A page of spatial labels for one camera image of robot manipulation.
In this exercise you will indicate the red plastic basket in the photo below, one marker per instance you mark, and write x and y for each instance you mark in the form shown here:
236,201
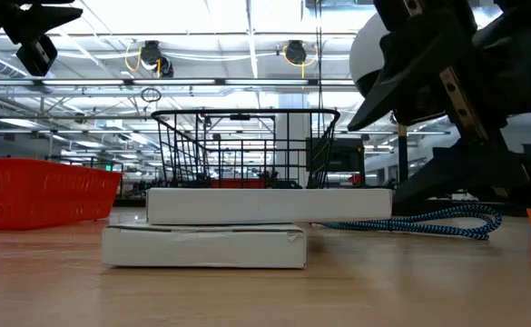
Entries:
42,195

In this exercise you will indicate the red background bin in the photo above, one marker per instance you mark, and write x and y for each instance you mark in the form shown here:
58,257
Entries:
238,183

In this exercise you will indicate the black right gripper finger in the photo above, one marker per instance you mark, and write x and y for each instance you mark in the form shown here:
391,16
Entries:
419,68
474,172

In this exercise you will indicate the white SD card reader box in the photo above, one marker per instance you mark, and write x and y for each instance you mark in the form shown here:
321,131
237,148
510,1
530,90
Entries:
201,247

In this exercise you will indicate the plain white box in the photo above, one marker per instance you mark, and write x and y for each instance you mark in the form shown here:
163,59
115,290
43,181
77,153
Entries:
269,206

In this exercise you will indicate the white globe lamp black stand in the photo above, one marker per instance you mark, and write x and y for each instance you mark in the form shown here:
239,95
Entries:
365,54

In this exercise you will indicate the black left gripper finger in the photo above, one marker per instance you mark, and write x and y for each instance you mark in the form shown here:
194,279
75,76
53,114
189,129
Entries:
38,22
37,55

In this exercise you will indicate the black cabinet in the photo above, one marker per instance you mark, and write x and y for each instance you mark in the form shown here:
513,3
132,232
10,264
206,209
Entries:
344,159

